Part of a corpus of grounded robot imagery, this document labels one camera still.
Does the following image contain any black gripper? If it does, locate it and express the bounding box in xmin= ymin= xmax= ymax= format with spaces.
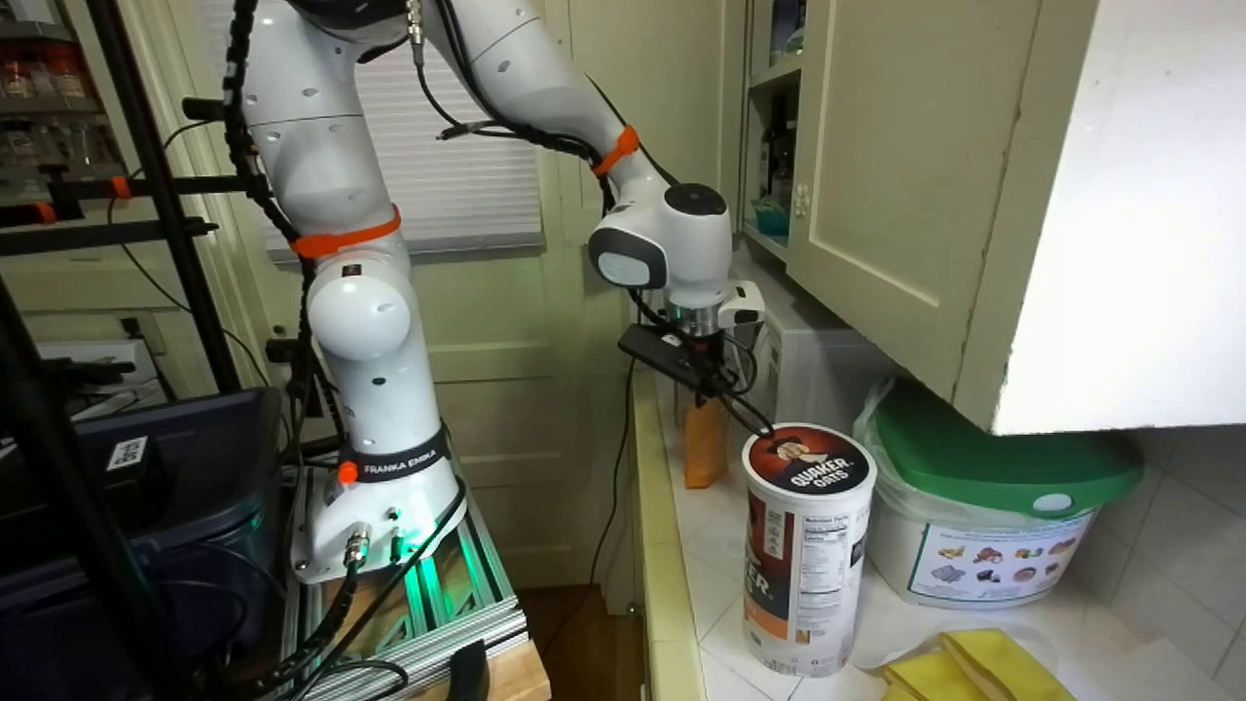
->
xmin=614 ymin=304 xmax=782 ymax=442

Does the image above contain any orange packet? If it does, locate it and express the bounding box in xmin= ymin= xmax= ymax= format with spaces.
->
xmin=680 ymin=391 xmax=730 ymax=495

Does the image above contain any white oats bottle dark lid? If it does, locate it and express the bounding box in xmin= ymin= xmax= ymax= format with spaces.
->
xmin=740 ymin=420 xmax=878 ymax=680

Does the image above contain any white microwave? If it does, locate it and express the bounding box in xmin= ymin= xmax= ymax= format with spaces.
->
xmin=740 ymin=265 xmax=904 ymax=442

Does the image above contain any teal item in cabinet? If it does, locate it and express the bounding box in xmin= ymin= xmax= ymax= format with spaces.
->
xmin=753 ymin=191 xmax=793 ymax=246

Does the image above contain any white tub green lid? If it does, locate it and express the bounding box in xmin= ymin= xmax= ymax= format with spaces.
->
xmin=851 ymin=381 xmax=1148 ymax=614

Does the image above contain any white window blind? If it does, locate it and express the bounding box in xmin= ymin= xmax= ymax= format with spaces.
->
xmin=345 ymin=22 xmax=550 ymax=259

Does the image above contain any yellow cloth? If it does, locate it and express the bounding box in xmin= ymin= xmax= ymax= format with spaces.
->
xmin=876 ymin=627 xmax=1080 ymax=701

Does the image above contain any dark blue storage bin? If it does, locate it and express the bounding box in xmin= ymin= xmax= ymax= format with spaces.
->
xmin=0 ymin=386 xmax=284 ymax=701

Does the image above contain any black metal shelf rack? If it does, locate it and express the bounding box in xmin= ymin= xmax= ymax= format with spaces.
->
xmin=0 ymin=0 xmax=257 ymax=400

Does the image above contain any black slanted pole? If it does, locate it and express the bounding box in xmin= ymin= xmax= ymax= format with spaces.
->
xmin=0 ymin=282 xmax=179 ymax=701

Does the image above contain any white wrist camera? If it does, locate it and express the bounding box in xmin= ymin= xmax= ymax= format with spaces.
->
xmin=712 ymin=277 xmax=769 ymax=334

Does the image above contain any black hanging cable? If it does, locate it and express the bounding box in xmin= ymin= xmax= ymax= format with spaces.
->
xmin=584 ymin=362 xmax=638 ymax=591

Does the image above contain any cream wall cabinet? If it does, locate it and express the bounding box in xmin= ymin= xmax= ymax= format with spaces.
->
xmin=740 ymin=0 xmax=1246 ymax=442

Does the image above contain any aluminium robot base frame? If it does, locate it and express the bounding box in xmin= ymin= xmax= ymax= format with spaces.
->
xmin=271 ymin=465 xmax=538 ymax=701

